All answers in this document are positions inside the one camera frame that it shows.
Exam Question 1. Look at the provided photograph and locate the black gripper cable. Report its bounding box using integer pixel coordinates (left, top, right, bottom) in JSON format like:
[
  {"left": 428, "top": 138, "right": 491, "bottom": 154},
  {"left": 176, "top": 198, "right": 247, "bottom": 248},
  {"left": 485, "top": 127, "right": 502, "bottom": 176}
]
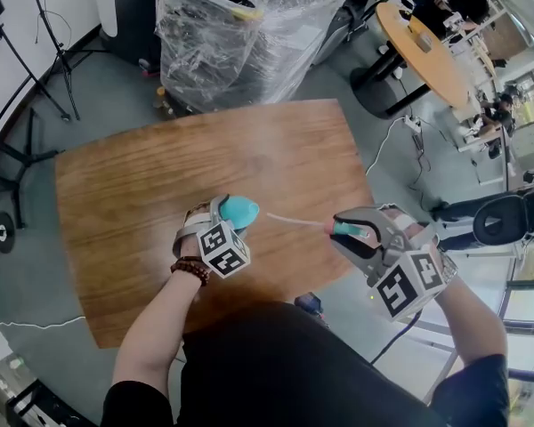
[{"left": 368, "top": 312, "right": 422, "bottom": 367}]

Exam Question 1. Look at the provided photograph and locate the person's right hand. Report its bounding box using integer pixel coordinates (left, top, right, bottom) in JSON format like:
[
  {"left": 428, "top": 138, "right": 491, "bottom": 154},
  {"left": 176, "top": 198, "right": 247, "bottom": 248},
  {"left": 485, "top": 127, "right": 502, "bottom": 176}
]
[{"left": 384, "top": 205, "right": 440, "bottom": 258}]

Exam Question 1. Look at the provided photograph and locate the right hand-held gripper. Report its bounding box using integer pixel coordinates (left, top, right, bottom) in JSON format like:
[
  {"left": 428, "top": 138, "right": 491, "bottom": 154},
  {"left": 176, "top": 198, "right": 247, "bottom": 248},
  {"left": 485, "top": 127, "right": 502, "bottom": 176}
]
[{"left": 328, "top": 205, "right": 447, "bottom": 325}]

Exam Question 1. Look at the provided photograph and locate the brown bead bracelet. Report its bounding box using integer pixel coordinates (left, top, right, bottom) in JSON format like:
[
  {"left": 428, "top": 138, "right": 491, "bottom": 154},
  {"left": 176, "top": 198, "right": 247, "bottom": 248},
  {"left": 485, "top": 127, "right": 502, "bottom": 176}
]
[{"left": 169, "top": 255, "right": 213, "bottom": 288}]

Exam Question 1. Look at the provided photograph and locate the teal pink spray nozzle head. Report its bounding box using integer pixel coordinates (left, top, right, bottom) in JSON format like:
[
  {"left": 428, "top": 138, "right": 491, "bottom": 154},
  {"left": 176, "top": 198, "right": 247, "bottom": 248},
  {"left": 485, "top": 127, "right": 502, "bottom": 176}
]
[{"left": 266, "top": 212, "right": 376, "bottom": 242}]

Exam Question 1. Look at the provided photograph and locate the black stand with round wheel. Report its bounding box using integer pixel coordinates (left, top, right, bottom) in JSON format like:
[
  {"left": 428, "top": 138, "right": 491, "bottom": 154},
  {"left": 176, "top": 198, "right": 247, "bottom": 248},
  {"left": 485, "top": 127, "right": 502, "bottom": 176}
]
[{"left": 0, "top": 107, "right": 66, "bottom": 262}]

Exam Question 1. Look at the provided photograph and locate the teal spray bottle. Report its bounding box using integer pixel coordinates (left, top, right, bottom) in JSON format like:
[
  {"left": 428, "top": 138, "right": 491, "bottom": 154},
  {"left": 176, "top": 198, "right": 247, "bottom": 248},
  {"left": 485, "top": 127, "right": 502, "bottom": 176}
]
[{"left": 217, "top": 195, "right": 261, "bottom": 231}]

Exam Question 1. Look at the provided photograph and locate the person's left hand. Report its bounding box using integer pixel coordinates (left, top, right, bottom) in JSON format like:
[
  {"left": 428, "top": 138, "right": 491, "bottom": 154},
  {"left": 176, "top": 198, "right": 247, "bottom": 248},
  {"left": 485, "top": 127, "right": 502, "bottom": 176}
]
[{"left": 182, "top": 201, "right": 213, "bottom": 231}]

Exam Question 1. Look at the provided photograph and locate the white floor cable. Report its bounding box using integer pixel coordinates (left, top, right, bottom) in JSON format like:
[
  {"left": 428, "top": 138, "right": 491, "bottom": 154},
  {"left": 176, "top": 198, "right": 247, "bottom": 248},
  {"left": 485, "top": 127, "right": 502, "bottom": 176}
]
[
  {"left": 0, "top": 315, "right": 88, "bottom": 329},
  {"left": 365, "top": 117, "right": 407, "bottom": 177}
]

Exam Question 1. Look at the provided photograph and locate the person's right forearm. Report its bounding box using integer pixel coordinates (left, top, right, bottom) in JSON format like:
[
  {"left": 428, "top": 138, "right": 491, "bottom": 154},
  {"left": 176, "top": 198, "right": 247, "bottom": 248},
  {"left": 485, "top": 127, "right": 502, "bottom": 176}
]
[{"left": 433, "top": 255, "right": 509, "bottom": 369}]

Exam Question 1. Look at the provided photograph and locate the black waist device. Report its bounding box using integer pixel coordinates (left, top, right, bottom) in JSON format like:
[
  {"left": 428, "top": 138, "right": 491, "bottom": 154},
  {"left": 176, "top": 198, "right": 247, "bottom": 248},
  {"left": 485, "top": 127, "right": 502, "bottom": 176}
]
[{"left": 293, "top": 291, "right": 331, "bottom": 329}]

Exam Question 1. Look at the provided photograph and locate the person's black shirt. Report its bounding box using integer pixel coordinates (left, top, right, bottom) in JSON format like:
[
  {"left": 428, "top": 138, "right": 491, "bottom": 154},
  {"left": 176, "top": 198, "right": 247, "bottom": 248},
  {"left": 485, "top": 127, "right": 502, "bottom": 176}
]
[{"left": 99, "top": 299, "right": 514, "bottom": 427}]

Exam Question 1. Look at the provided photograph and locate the person's left forearm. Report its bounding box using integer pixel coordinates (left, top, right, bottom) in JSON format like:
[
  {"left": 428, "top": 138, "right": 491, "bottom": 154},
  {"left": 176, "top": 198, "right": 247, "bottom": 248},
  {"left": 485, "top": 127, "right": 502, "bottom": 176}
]
[{"left": 111, "top": 264, "right": 211, "bottom": 389}]

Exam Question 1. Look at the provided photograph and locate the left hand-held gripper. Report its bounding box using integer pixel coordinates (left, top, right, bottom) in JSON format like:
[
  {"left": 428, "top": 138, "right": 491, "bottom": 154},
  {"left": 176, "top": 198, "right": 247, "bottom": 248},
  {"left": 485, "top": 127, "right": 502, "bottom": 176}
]
[{"left": 173, "top": 193, "right": 253, "bottom": 280}]

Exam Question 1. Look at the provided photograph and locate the black and white copier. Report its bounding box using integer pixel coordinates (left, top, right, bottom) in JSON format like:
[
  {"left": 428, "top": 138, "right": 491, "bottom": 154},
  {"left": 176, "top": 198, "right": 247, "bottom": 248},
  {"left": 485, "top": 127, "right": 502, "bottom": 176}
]
[{"left": 94, "top": 0, "right": 162, "bottom": 62}]

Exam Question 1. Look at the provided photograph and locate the round wooden table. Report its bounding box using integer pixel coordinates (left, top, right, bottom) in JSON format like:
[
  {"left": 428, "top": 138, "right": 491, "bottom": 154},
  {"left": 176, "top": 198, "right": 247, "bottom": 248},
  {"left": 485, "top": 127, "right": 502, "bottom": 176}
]
[{"left": 350, "top": 1, "right": 475, "bottom": 120}]

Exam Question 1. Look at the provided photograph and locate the black tripod stand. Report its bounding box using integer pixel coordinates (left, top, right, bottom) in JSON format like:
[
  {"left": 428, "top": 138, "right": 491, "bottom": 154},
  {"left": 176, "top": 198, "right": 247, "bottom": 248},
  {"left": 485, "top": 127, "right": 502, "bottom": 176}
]
[{"left": 26, "top": 0, "right": 113, "bottom": 122}]

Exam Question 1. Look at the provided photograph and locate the plastic-wrapped machine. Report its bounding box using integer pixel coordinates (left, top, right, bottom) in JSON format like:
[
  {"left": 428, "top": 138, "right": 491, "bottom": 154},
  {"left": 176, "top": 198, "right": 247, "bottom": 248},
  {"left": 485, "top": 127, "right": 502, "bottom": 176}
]
[{"left": 154, "top": 0, "right": 355, "bottom": 115}]

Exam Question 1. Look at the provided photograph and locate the black floor cable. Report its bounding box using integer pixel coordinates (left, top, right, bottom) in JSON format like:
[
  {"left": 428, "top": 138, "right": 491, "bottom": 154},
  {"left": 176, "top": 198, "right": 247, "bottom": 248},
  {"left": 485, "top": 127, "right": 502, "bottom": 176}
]
[{"left": 409, "top": 130, "right": 447, "bottom": 209}]

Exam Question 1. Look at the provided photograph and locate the silver wristwatch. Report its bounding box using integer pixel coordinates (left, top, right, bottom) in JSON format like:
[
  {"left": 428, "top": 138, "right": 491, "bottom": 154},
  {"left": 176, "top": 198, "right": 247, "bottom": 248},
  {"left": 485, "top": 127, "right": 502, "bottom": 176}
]
[{"left": 437, "top": 252, "right": 460, "bottom": 285}]

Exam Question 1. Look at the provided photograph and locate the black backpack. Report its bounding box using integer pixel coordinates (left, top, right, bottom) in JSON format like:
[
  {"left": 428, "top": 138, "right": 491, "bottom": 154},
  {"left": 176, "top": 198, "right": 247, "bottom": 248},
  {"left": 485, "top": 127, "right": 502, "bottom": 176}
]
[{"left": 472, "top": 190, "right": 534, "bottom": 246}]

